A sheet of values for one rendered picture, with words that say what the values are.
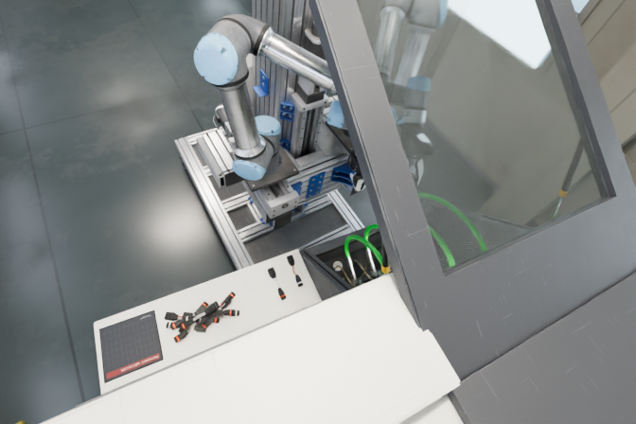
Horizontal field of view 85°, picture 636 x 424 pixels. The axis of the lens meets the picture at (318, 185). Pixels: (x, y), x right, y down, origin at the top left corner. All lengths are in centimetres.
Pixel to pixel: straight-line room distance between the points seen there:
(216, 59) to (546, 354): 100
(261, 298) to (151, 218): 153
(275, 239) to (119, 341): 119
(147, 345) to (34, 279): 151
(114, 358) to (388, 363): 87
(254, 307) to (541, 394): 83
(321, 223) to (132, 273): 121
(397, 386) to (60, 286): 222
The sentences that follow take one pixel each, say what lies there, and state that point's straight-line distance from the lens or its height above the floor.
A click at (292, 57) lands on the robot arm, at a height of 159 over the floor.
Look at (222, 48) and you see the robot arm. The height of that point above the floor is 166.
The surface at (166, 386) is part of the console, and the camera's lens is 66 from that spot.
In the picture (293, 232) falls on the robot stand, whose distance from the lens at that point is 228.
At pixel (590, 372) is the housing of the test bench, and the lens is 96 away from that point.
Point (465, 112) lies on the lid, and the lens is 86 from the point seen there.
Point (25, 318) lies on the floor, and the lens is 262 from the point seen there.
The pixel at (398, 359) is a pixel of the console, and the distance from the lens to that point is 70.
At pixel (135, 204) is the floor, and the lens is 276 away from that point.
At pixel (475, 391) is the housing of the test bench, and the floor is 150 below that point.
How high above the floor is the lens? 219
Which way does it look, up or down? 52 degrees down
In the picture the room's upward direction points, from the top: 13 degrees clockwise
